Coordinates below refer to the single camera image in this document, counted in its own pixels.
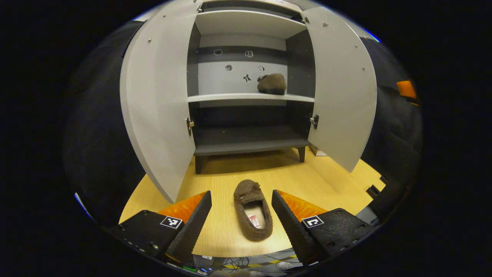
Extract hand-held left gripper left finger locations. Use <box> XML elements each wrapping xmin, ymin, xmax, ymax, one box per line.
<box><xmin>110</xmin><ymin>190</ymin><xmax>213</xmax><ymax>266</ymax></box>

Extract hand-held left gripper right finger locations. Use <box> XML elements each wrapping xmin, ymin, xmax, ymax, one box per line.
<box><xmin>271</xmin><ymin>189</ymin><xmax>375</xmax><ymax>267</ymax></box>

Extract brown fuzzy shoe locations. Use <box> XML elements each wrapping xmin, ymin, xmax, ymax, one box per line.
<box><xmin>233</xmin><ymin>179</ymin><xmax>274</xmax><ymax>242</ymax></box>
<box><xmin>257</xmin><ymin>73</ymin><xmax>288</xmax><ymax>95</ymax></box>

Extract white cabinet door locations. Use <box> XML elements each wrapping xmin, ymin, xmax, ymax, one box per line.
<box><xmin>302</xmin><ymin>6</ymin><xmax>378</xmax><ymax>173</ymax></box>
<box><xmin>119</xmin><ymin>0</ymin><xmax>202</xmax><ymax>204</ymax></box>

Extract black backdrop cloth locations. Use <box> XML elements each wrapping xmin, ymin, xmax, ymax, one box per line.
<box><xmin>63</xmin><ymin>21</ymin><xmax>423</xmax><ymax>227</ymax></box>

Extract black floor cables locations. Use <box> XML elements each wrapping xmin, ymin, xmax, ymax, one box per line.
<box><xmin>223</xmin><ymin>254</ymin><xmax>277</xmax><ymax>272</ymax></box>

